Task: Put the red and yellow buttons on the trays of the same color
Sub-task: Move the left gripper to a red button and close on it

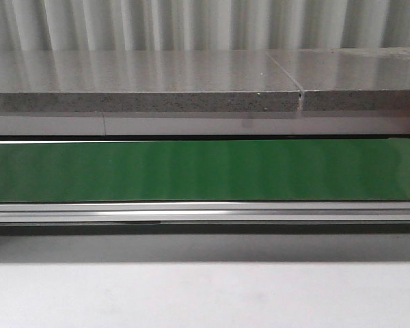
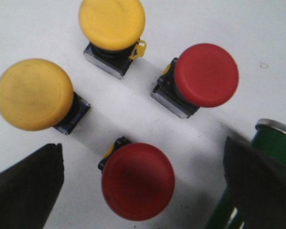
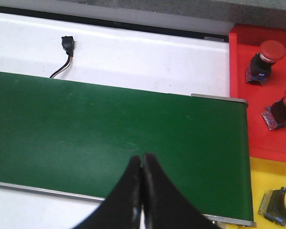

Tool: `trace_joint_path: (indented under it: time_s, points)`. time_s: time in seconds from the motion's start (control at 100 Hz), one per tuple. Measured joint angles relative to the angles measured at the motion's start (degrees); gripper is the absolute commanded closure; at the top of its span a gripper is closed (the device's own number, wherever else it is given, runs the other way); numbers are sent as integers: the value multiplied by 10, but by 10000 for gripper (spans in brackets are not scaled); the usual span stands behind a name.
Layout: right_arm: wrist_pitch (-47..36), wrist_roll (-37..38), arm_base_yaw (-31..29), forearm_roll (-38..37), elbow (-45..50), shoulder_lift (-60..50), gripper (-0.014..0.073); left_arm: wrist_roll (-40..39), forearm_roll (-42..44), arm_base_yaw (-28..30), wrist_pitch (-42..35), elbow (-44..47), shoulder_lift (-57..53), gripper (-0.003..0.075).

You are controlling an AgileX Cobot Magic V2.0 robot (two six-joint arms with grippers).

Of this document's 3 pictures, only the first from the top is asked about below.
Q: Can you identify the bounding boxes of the green conveyor belt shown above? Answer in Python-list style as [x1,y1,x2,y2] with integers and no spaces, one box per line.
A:
[0,138,410,202]

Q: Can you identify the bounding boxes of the grey stone slab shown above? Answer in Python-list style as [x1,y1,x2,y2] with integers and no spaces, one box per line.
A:
[269,48,410,113]
[0,51,299,113]

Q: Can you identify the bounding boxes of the aluminium conveyor frame rail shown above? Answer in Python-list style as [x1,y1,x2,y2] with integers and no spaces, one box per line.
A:
[0,201,410,236]

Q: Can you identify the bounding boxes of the grey stone slab right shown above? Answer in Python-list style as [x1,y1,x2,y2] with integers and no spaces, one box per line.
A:
[269,48,410,113]

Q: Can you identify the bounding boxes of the grey stone slab left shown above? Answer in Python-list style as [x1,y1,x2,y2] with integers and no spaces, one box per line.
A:
[0,51,299,113]

